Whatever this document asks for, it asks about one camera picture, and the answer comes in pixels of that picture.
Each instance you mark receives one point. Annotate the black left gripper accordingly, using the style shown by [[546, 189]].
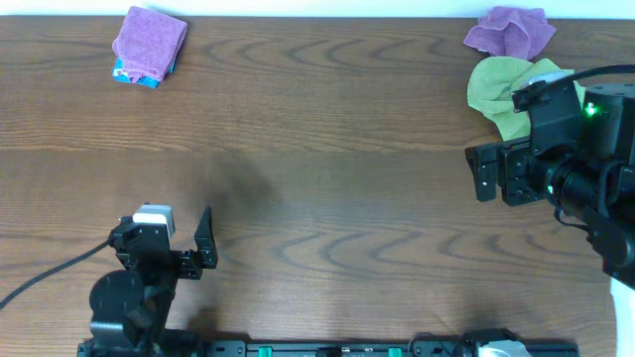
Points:
[[194, 261]]

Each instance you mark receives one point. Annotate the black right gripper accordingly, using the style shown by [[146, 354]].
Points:
[[514, 159]]

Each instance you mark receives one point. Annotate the purple microfiber cloth with label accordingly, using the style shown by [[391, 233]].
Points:
[[148, 42]]

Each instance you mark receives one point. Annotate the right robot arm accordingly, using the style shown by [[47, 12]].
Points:
[[579, 156]]

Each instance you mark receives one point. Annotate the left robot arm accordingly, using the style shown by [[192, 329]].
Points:
[[130, 307]]

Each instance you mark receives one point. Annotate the crumpled green cloth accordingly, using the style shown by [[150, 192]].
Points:
[[490, 87]]

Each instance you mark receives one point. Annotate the crumpled purple cloth at back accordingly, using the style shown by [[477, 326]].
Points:
[[511, 32]]

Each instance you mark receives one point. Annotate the folded blue cloth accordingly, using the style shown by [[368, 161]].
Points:
[[120, 75]]

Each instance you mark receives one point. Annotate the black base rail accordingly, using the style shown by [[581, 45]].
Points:
[[237, 348]]

